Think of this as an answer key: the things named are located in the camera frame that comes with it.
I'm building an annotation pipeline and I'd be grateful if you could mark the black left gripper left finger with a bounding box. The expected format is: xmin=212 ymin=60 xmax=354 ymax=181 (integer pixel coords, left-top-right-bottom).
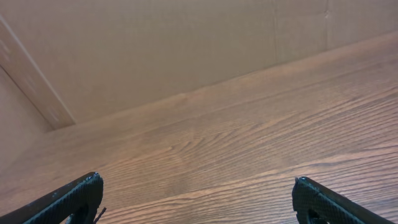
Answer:
xmin=1 ymin=172 xmax=104 ymax=224

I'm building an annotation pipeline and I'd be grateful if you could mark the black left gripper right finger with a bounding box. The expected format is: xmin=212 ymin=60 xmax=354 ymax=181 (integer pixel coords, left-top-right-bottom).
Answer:
xmin=292 ymin=177 xmax=394 ymax=224

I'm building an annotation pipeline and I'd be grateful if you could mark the cardboard back panel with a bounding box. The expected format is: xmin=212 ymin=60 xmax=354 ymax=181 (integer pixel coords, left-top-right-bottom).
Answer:
xmin=0 ymin=0 xmax=398 ymax=169

